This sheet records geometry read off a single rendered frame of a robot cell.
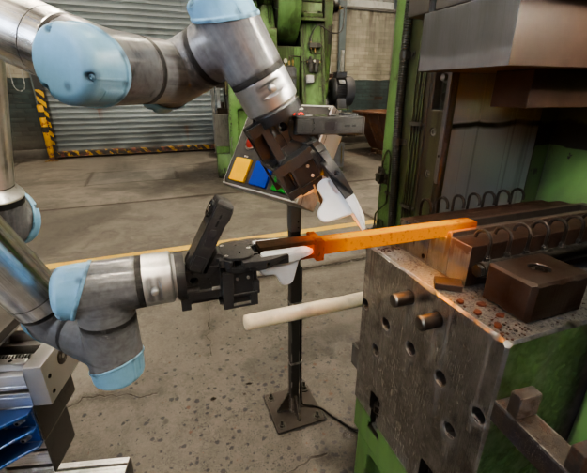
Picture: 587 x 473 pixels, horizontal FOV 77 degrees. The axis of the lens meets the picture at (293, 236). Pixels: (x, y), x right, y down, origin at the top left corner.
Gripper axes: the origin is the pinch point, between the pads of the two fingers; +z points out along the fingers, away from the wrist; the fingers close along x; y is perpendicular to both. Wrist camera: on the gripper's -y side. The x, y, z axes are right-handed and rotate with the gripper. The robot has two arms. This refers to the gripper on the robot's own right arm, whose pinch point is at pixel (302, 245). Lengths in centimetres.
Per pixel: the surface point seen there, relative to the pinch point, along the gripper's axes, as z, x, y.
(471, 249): 27.7, 7.6, 1.5
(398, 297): 18.5, 1.9, 12.4
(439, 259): 27.7, 0.6, 6.5
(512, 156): 64, -19, -8
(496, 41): 27.4, 5.0, -30.0
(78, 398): -65, -96, 100
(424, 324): 18.0, 9.8, 12.9
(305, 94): 188, -469, -23
